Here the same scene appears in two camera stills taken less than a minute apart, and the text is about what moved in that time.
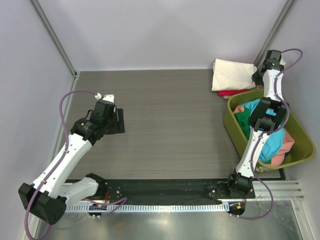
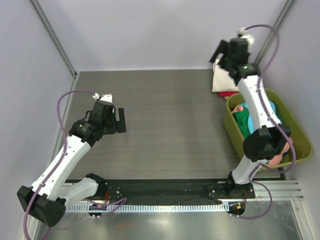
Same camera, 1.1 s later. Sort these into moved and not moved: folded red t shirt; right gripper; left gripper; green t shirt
Moved: right gripper
Not moved: green t shirt; folded red t shirt; left gripper
